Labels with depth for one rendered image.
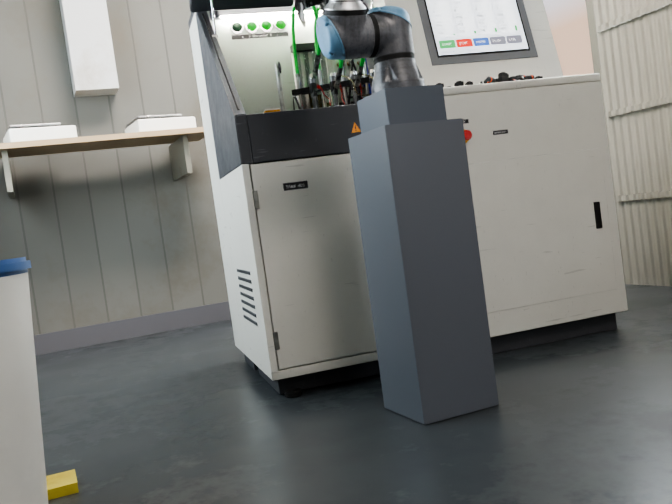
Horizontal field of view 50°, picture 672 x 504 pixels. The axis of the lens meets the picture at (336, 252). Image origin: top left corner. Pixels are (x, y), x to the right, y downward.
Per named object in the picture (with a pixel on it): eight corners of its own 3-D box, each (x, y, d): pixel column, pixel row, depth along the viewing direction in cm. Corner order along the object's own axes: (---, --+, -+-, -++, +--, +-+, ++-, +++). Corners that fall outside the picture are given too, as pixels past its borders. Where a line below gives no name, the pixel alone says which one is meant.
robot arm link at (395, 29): (422, 50, 200) (416, 1, 199) (378, 53, 195) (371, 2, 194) (404, 61, 211) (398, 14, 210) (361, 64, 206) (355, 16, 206)
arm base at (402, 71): (435, 85, 200) (430, 49, 199) (387, 88, 194) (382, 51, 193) (409, 96, 214) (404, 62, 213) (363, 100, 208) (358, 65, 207)
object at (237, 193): (274, 402, 240) (240, 164, 236) (246, 372, 296) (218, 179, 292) (466, 362, 260) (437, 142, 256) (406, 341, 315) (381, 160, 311)
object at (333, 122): (253, 163, 238) (246, 114, 237) (251, 164, 242) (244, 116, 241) (427, 143, 255) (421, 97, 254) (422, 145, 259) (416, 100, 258)
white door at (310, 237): (278, 370, 240) (249, 164, 237) (277, 369, 242) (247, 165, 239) (456, 335, 258) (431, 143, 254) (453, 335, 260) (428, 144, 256)
